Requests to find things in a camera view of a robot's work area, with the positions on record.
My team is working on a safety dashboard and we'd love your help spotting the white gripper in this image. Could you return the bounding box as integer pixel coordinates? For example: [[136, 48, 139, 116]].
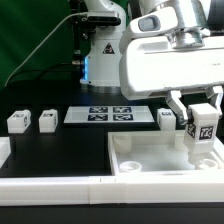
[[119, 36, 224, 125]]

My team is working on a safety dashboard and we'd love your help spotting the white square tabletop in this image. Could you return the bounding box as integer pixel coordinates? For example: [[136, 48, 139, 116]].
[[107, 129, 224, 177]]

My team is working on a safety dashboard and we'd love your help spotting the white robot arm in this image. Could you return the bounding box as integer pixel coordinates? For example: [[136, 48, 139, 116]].
[[81, 0, 224, 124]]

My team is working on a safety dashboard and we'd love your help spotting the white U-shaped obstacle fence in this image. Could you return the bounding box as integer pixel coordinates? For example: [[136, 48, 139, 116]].
[[0, 134, 224, 206]]

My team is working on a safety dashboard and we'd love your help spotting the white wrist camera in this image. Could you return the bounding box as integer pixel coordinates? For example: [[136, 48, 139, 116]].
[[129, 7, 178, 39]]

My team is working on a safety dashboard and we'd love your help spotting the white AprilTag base plate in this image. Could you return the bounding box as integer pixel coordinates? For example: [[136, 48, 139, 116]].
[[64, 106, 154, 124]]

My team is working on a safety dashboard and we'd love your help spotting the white camera cable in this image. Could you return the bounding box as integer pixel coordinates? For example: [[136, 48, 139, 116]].
[[3, 11, 89, 88]]

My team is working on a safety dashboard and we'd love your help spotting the black cable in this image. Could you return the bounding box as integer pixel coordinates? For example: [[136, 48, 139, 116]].
[[13, 61, 84, 83]]

